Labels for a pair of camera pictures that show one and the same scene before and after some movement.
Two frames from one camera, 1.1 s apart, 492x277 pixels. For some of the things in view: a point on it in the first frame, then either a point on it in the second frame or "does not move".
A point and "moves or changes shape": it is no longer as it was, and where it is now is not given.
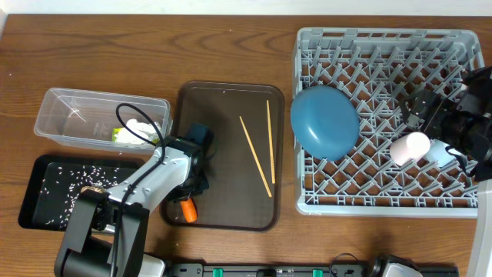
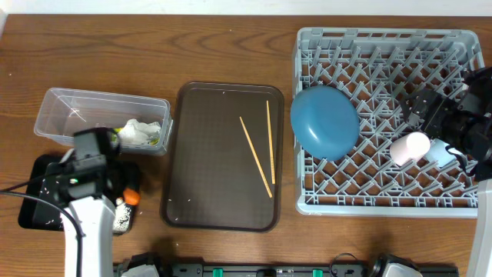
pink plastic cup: (409, 148) does not move
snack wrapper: (144, 129) does not move
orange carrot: (189, 208) moves or changes shape
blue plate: (325, 121) does not move
